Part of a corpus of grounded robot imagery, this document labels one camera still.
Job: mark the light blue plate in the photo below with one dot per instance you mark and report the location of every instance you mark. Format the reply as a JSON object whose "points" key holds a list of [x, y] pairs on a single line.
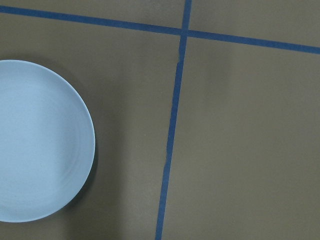
{"points": [[47, 142]]}

